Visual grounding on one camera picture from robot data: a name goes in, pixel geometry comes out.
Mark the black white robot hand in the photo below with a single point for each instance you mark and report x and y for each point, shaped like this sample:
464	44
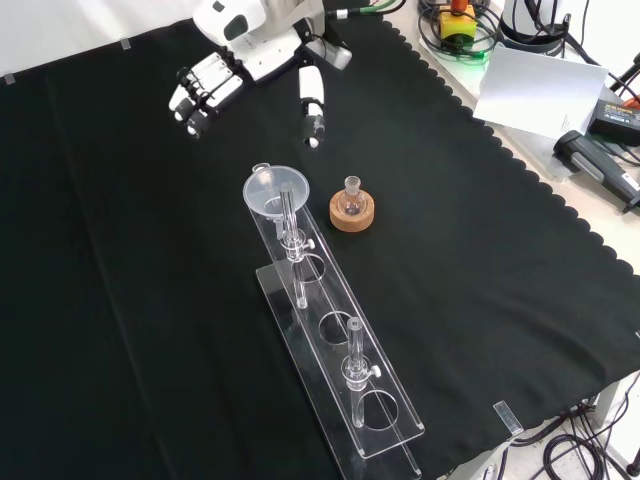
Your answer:
260	45

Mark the translucent plastic funnel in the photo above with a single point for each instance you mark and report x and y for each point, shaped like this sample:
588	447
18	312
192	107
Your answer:
265	187

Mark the clear acrylic funnel stand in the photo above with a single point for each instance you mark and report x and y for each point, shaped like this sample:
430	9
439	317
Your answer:
385	440

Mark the small round-bottom glass flask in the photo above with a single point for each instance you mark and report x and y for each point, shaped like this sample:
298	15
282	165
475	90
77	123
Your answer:
351	200

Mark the yellow stop button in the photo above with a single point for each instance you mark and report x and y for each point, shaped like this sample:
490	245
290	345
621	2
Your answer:
457	25

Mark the pale board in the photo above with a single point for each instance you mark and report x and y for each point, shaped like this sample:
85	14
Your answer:
540	90

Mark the black cloth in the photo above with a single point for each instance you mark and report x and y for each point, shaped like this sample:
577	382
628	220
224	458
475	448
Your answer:
475	250

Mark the black grey handheld device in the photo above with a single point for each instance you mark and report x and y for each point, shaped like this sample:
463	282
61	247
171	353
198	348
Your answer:
585	160

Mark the black power adapter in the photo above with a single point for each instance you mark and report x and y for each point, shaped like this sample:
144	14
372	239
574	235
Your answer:
620	120

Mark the grey table leg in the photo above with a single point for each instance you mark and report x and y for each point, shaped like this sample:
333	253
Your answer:
607	400

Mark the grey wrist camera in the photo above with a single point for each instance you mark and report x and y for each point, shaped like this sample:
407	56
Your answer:
337	56

